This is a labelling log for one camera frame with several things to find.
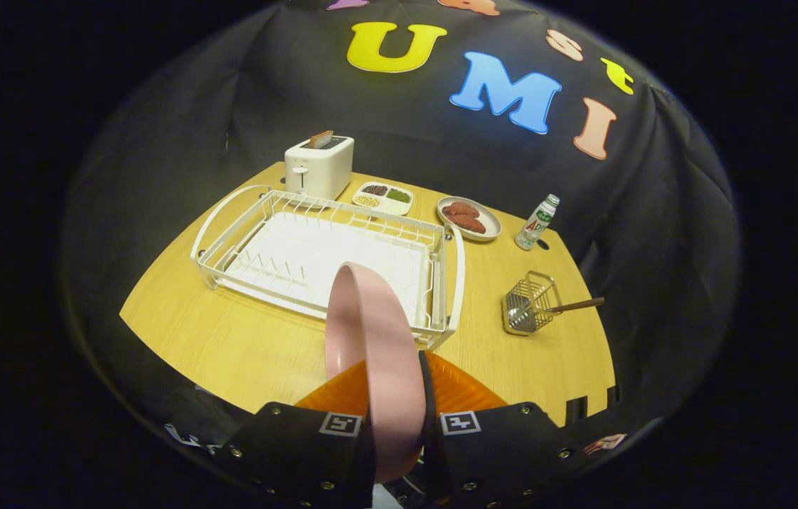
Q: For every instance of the white green-label bottle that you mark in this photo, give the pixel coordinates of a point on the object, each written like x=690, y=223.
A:
x=534, y=226

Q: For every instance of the pink plate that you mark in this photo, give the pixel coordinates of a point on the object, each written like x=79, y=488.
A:
x=384, y=353

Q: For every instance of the white toaster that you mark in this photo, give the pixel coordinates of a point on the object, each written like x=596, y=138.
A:
x=321, y=170

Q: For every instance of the red meat piece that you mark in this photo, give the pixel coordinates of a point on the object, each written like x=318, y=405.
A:
x=469, y=223
x=461, y=208

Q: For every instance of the brown bread slice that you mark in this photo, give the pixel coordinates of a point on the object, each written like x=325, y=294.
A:
x=321, y=139

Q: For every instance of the grey plate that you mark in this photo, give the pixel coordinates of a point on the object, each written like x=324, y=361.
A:
x=491, y=225

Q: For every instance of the black backdrop cloth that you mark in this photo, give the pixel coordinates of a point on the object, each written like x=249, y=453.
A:
x=229, y=106

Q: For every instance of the white divided bean dish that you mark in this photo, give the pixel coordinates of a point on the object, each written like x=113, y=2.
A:
x=398, y=208

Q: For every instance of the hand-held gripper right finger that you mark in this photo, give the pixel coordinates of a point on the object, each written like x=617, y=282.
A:
x=497, y=452

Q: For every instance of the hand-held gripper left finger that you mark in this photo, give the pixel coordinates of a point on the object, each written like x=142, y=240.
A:
x=292, y=452

